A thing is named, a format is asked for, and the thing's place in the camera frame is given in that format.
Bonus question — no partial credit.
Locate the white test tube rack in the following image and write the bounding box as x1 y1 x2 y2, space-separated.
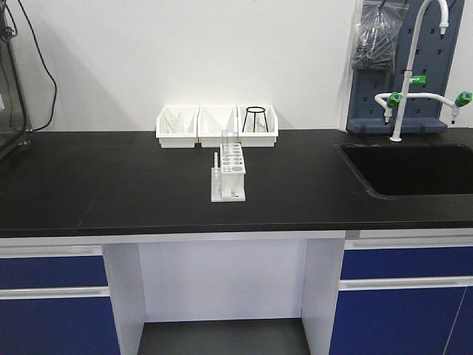
211 143 246 203

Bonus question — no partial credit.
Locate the clear glass test tube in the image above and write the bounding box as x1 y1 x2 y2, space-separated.
221 129 229 149

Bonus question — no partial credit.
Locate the blue pegboard drying rack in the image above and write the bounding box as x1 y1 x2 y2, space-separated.
347 1 465 135

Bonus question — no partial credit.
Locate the right white storage bin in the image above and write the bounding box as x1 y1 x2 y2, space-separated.
237 105 279 147

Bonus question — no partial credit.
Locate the white storage bin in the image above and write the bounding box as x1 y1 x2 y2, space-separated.
237 105 279 147
156 105 200 149
197 106 238 148

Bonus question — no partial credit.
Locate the middle white storage bin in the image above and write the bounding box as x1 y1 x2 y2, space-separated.
197 106 238 148

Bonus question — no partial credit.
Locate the black metal tripod stand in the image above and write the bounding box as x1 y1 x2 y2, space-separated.
242 106 269 132

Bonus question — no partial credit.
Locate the left white storage bin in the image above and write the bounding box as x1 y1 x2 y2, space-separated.
156 105 200 149

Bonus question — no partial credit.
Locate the clear glass beaker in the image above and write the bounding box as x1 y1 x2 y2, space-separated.
167 112 184 134

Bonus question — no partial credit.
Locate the black lab sink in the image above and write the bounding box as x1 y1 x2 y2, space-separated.
337 143 472 200

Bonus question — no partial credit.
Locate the white gooseneck lab faucet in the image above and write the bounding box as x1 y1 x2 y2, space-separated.
375 0 472 142

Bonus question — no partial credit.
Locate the clear plastic bag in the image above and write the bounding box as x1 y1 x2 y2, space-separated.
351 1 409 74

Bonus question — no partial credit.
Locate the right blue cabinet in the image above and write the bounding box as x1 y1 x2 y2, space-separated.
330 245 472 354

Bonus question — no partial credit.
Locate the blue cabinet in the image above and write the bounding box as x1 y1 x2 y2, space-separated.
1 246 120 354
330 245 472 354

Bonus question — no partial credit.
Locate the left blue cabinet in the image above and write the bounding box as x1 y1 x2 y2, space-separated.
1 246 120 354

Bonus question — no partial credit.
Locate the metal appliance at left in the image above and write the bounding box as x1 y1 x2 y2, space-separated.
1 41 31 158

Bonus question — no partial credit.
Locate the black power cable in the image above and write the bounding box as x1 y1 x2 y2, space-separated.
0 0 58 133

